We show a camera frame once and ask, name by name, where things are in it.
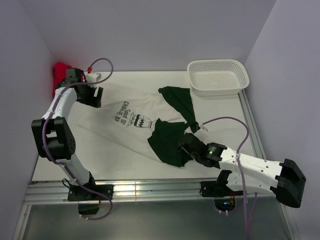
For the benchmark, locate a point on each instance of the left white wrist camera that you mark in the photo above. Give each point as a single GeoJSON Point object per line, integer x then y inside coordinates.
{"type": "Point", "coordinates": [93, 77]}

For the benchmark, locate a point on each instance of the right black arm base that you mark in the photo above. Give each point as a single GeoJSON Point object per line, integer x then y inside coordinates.
{"type": "Point", "coordinates": [226, 197]}

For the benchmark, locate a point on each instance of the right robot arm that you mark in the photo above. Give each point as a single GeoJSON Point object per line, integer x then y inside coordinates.
{"type": "Point", "coordinates": [241, 173]}

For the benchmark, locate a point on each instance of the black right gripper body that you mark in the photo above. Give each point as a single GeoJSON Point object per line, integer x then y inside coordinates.
{"type": "Point", "coordinates": [191, 156]}

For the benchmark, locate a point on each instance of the dark green t-shirt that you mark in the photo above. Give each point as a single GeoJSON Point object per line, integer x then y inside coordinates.
{"type": "Point", "coordinates": [166, 136]}

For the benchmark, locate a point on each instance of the aluminium rail frame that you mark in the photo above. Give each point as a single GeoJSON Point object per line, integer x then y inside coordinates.
{"type": "Point", "coordinates": [150, 190]}

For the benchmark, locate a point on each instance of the red t-shirt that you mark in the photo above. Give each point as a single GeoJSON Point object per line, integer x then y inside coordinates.
{"type": "Point", "coordinates": [59, 73]}

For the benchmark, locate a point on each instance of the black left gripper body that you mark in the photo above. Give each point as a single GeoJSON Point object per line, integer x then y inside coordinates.
{"type": "Point", "coordinates": [87, 96]}

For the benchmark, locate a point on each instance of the white printed t-shirt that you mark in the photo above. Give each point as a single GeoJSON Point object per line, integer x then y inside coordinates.
{"type": "Point", "coordinates": [128, 117]}

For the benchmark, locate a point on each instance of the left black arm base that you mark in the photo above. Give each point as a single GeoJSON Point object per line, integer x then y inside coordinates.
{"type": "Point", "coordinates": [89, 197]}

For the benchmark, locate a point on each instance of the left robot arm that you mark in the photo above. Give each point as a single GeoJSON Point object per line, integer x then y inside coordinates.
{"type": "Point", "coordinates": [53, 137]}

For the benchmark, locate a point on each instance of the white perforated plastic basket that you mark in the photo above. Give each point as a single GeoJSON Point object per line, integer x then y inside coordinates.
{"type": "Point", "coordinates": [218, 77]}

